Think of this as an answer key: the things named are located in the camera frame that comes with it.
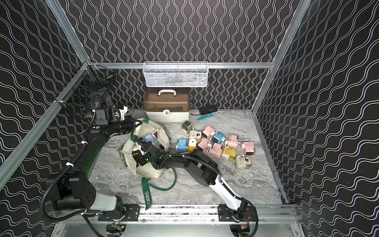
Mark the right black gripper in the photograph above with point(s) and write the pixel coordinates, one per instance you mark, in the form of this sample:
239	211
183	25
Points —
139	157

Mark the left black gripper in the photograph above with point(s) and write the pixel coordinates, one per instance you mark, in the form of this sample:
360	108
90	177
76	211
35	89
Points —
130	124

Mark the cream tote bag green handles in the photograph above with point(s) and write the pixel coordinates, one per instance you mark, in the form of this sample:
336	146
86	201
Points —
147	172

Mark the blue rounded pencil sharpener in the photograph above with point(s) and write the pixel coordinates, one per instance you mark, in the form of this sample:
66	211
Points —
181	146

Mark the yellow pencil sharpener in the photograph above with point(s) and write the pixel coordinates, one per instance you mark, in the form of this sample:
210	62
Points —
192	144

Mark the green pencil sharpener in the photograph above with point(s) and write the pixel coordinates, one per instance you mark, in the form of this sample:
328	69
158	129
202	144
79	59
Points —
186	127

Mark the cream white pencil sharpener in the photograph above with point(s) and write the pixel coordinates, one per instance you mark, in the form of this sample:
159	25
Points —
195	134

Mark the pink boxy pencil sharpener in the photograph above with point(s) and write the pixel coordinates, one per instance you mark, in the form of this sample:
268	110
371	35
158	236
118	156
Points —
204	144

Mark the blue square pencil sharpener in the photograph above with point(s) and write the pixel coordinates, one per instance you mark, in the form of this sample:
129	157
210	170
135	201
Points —
218	138

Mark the olive yellow square sharpener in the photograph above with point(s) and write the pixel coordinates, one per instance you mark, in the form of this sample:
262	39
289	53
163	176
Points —
228	154

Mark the pink round pencil sharpener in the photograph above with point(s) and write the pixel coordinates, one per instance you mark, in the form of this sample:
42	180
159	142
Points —
232	141

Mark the cream cartoon pencil sharpener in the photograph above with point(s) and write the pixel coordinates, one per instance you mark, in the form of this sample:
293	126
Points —
242	162

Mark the pink square pencil sharpener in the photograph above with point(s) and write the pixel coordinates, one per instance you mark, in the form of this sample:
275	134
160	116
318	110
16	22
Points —
248	148

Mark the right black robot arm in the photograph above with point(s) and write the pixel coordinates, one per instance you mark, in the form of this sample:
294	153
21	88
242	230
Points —
206	173

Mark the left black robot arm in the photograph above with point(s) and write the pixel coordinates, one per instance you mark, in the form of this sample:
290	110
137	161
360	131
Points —
70	193

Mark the light blue pencil sharpener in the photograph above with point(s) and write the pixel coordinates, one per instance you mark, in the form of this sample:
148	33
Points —
150	137

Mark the brown lid white toolbox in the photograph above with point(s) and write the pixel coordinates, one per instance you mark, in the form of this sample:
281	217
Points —
167	105

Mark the teal utility knife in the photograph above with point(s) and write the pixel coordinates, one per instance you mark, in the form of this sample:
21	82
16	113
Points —
203	117

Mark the black battery pack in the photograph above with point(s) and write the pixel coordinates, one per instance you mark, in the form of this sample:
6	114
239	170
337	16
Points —
207	109

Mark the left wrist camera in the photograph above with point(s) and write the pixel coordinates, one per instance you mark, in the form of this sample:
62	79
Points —
107	115

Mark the black wire basket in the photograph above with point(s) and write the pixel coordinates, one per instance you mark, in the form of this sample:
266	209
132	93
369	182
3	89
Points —
92	90

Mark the white wire mesh basket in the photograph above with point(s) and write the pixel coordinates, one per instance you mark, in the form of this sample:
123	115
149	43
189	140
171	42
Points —
176	74

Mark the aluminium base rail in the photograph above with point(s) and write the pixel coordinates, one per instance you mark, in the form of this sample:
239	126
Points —
204	214

